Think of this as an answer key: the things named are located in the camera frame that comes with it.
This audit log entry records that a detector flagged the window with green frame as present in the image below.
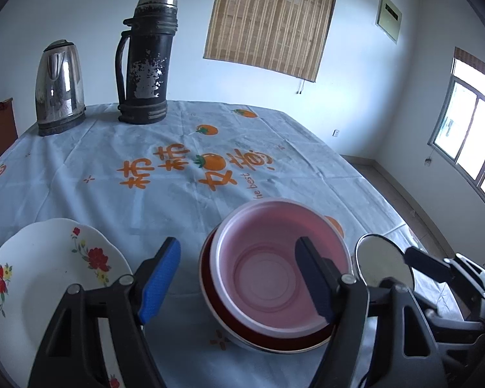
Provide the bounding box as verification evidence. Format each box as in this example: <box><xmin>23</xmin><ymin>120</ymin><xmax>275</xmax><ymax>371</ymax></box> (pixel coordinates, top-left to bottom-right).
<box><xmin>427</xmin><ymin>47</ymin><xmax>485</xmax><ymax>223</ymax></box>

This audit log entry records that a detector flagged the stainless steel bowl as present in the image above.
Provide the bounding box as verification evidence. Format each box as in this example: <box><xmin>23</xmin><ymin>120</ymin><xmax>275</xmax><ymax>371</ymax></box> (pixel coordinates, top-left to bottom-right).
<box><xmin>355</xmin><ymin>234</ymin><xmax>415</xmax><ymax>292</ymax></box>

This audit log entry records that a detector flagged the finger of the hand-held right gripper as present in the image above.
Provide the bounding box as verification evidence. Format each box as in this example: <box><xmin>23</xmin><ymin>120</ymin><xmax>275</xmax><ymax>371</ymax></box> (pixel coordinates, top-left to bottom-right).
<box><xmin>414</xmin><ymin>291</ymin><xmax>485</xmax><ymax>332</ymax></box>
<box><xmin>404</xmin><ymin>246</ymin><xmax>485</xmax><ymax>300</ymax></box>

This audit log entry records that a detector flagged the pink plastic bowl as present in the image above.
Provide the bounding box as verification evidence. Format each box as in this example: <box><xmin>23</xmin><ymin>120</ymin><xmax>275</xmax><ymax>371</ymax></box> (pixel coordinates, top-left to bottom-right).
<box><xmin>209</xmin><ymin>199</ymin><xmax>352</xmax><ymax>332</ymax></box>

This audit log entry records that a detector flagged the red bowl with white rim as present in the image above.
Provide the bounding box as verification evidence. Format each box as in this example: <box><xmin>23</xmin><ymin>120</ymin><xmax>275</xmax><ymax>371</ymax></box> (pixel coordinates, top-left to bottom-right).
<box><xmin>199</xmin><ymin>226</ymin><xmax>348</xmax><ymax>353</ymax></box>

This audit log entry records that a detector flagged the light blue printed tablecloth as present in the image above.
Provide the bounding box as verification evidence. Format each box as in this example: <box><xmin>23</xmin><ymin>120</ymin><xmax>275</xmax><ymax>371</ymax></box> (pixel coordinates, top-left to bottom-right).
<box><xmin>0</xmin><ymin>101</ymin><xmax>473</xmax><ymax>388</ymax></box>

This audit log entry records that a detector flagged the wall electrical panel box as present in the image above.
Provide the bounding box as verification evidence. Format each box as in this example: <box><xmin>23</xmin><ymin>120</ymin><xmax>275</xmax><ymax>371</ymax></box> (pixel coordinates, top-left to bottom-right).
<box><xmin>376</xmin><ymin>0</ymin><xmax>403</xmax><ymax>44</ymax></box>

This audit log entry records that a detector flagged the worn black thermos flask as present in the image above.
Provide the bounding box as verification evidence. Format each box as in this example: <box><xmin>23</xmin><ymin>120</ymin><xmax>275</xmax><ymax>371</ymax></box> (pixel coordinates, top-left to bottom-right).
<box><xmin>115</xmin><ymin>0</ymin><xmax>178</xmax><ymax>124</ymax></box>

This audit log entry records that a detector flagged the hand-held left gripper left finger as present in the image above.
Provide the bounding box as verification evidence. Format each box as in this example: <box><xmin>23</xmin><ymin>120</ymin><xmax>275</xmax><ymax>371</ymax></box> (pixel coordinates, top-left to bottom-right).
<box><xmin>27</xmin><ymin>236</ymin><xmax>182</xmax><ymax>388</ymax></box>

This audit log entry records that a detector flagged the white plate with red flowers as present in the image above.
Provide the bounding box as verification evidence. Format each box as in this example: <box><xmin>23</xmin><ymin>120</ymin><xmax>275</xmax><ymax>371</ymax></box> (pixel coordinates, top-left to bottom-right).
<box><xmin>0</xmin><ymin>218</ymin><xmax>135</xmax><ymax>376</ymax></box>

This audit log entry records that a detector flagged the rolled bamboo window blind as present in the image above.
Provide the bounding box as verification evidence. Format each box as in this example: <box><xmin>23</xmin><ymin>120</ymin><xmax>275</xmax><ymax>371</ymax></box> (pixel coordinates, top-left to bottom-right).
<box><xmin>454</xmin><ymin>47</ymin><xmax>485</xmax><ymax>86</ymax></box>

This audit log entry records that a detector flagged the stainless steel electric kettle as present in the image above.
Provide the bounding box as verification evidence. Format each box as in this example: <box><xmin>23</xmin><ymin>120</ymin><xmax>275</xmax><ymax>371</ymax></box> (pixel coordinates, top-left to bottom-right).
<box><xmin>35</xmin><ymin>39</ymin><xmax>87</xmax><ymax>137</ymax></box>

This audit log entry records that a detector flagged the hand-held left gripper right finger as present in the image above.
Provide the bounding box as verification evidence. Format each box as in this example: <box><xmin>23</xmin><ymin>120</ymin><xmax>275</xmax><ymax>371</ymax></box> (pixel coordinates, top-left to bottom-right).
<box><xmin>294</xmin><ymin>236</ymin><xmax>449</xmax><ymax>388</ymax></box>

